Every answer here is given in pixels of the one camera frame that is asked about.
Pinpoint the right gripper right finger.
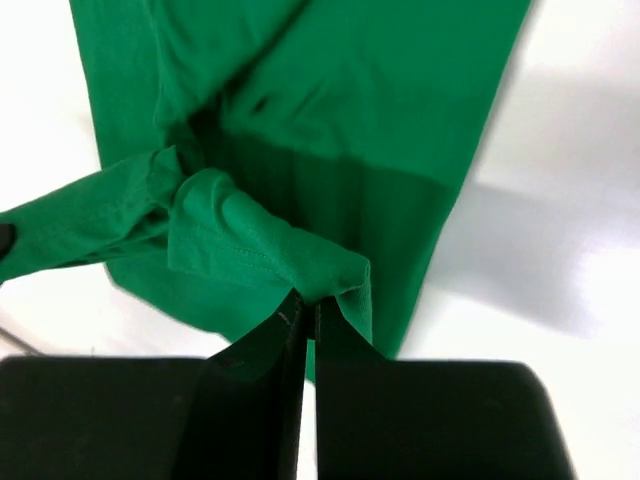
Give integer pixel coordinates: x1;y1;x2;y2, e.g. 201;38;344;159
315;299;574;479

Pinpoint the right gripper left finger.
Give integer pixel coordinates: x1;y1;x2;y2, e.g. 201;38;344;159
1;293;305;479

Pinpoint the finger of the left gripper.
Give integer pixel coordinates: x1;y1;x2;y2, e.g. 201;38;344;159
0;223;17;260

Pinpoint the green t-shirt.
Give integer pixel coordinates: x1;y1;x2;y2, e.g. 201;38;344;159
1;1;529;357

